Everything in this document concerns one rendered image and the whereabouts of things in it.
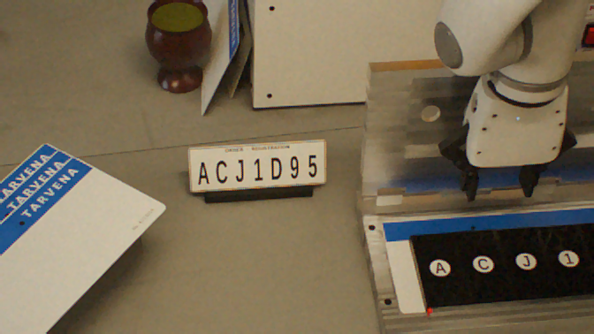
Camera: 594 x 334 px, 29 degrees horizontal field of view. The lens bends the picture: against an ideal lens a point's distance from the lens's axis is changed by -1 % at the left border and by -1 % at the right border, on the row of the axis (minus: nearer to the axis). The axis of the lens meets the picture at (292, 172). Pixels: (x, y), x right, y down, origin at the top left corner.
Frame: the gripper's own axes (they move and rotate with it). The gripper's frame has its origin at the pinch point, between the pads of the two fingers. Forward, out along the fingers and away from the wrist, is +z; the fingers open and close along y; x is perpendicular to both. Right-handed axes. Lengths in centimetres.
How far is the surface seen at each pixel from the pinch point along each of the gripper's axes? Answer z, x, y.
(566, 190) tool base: 6.3, 3.2, 10.2
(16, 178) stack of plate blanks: -2, 4, -53
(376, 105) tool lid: -8.6, 4.4, -14.0
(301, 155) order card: 3.8, 9.2, -20.9
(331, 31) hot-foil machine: -4.5, 21.6, -16.0
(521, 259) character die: 5.0, -7.5, 1.6
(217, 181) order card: 6.1, 8.2, -30.8
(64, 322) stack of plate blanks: 6.6, -9.9, -48.5
